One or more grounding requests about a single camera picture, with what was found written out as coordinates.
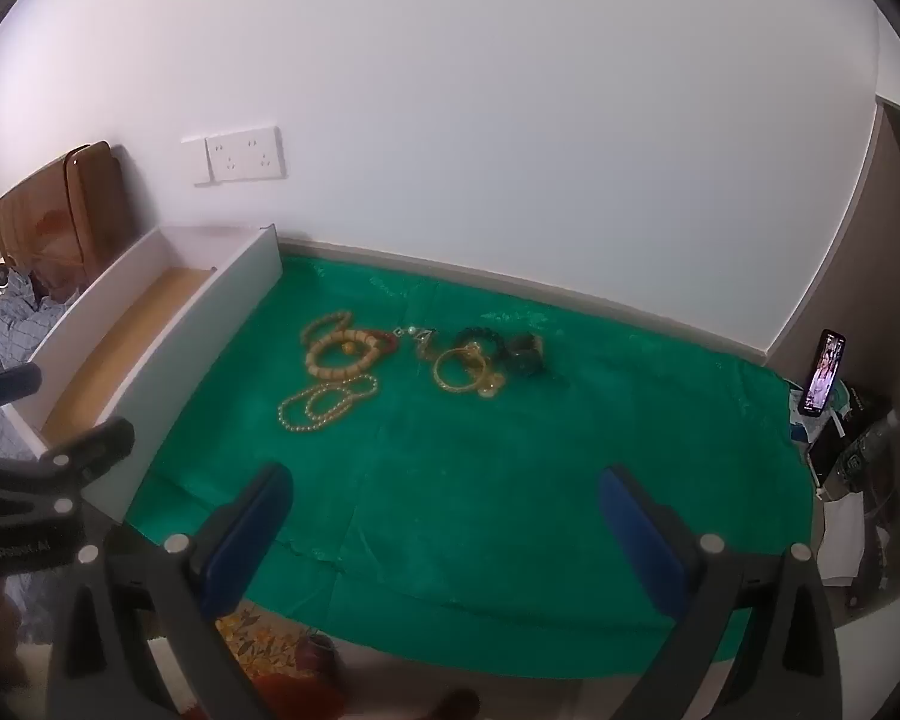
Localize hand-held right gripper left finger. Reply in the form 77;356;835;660
49;461;295;720

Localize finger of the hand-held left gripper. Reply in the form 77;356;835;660
0;418;136;522
0;364;44;415

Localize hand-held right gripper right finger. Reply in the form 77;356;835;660
598;463;845;720

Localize pearl necklace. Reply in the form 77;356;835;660
277;373;380;436

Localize white drawer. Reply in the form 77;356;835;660
21;223;283;526

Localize cream chunky bead bracelet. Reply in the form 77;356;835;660
305;330;391;377

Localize dark green bangle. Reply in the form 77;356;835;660
506;334;571;387

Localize gold chain necklace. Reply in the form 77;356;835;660
465;341;507;400

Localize tan bead bracelet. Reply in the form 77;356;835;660
301;311;357;350

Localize red bead bracelet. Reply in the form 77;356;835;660
345;326;400;357

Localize gold bangle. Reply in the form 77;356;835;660
433;345;488;393

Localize silver pendant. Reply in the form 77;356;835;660
394;324;440;361

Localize black bead bracelet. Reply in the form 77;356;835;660
454;325;505;361

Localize blue grey patterned bedding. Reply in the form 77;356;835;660
0;270;83;466

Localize orange floral cloth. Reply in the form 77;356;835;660
142;604;346;720

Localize green cloth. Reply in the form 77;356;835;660
124;253;815;665

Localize white paper bag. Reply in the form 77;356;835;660
821;499;871;586

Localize black smartphone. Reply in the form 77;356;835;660
802;328;847;419

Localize black box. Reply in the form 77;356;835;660
808;386;900;497

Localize white blank wall plate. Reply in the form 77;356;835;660
182;136;215;187

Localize white wall socket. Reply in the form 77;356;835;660
205;124;284;182

